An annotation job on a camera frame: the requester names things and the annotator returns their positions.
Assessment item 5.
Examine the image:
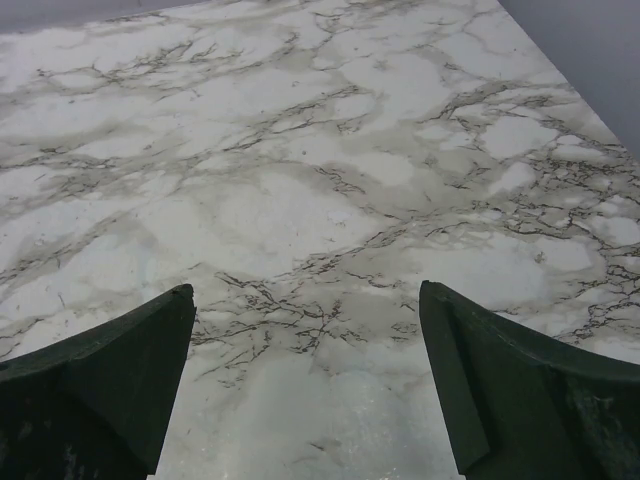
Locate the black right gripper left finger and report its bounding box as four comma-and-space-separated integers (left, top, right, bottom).
1, 284, 196, 479

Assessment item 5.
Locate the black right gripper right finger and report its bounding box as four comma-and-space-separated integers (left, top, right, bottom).
419, 281, 639, 479

